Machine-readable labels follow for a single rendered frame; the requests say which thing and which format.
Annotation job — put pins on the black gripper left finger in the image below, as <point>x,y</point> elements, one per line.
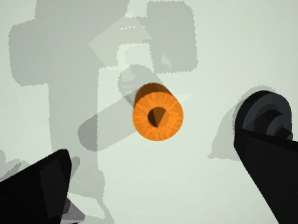
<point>37,194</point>

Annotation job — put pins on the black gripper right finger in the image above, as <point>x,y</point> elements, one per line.
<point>272,163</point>

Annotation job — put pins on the orange knob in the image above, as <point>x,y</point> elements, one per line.
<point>157,114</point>

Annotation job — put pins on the dark grey round pedestal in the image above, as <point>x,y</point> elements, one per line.
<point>265,112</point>

